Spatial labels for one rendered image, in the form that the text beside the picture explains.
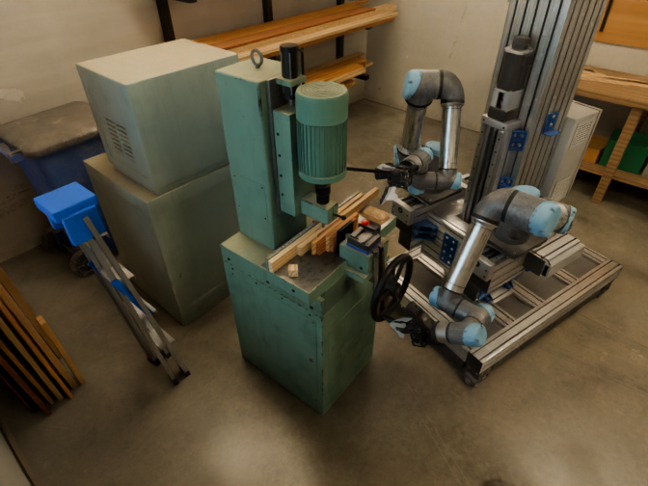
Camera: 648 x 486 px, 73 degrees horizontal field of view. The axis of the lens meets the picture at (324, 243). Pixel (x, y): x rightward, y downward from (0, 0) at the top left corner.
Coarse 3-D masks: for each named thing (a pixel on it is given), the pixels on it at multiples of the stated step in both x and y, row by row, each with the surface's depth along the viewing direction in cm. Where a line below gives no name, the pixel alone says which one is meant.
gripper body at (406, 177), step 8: (408, 160) 172; (400, 168) 168; (408, 168) 166; (416, 168) 170; (392, 176) 168; (400, 176) 165; (408, 176) 168; (392, 184) 170; (400, 184) 168; (408, 184) 170
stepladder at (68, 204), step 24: (48, 192) 158; (72, 192) 158; (48, 216) 152; (72, 216) 152; (96, 216) 159; (72, 240) 156; (96, 240) 168; (96, 264) 184; (120, 264) 190; (120, 288) 179; (144, 312) 194; (144, 336) 222; (168, 336) 220
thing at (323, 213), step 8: (312, 192) 174; (304, 200) 170; (312, 200) 170; (304, 208) 172; (312, 208) 169; (320, 208) 166; (328, 208) 165; (336, 208) 169; (312, 216) 171; (320, 216) 168; (328, 216) 166; (336, 216) 171; (328, 224) 169
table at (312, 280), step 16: (384, 224) 186; (304, 256) 169; (320, 256) 169; (336, 256) 169; (304, 272) 162; (320, 272) 162; (336, 272) 164; (352, 272) 167; (288, 288) 160; (304, 288) 155; (320, 288) 159
